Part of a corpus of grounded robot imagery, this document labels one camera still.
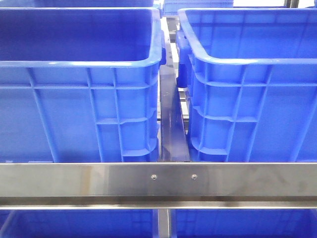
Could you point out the stainless steel shelf rail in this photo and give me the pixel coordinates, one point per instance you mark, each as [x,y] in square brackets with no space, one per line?
[167,185]

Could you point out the rear right blue crate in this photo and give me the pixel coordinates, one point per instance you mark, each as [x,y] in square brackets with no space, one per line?
[171,7]

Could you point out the large blue crate right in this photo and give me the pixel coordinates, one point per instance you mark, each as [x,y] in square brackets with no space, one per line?
[251,81]

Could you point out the lower left blue crate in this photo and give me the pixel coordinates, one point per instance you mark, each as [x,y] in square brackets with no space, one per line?
[81,224]

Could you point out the rear left blue crate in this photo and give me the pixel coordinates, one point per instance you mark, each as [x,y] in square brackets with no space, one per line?
[82,3]

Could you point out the steel divider bar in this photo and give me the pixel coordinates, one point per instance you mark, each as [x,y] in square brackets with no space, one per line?
[174,147]

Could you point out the lower right blue crate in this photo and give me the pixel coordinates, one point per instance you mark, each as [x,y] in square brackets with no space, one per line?
[244,223]

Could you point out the large blue crate left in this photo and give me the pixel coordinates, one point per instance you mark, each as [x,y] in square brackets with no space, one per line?
[79,85]

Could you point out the large blue crate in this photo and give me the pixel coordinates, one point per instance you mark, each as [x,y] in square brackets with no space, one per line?
[251,81]
[79,85]

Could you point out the steel vertical post below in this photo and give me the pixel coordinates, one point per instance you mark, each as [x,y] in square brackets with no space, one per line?
[164,223]

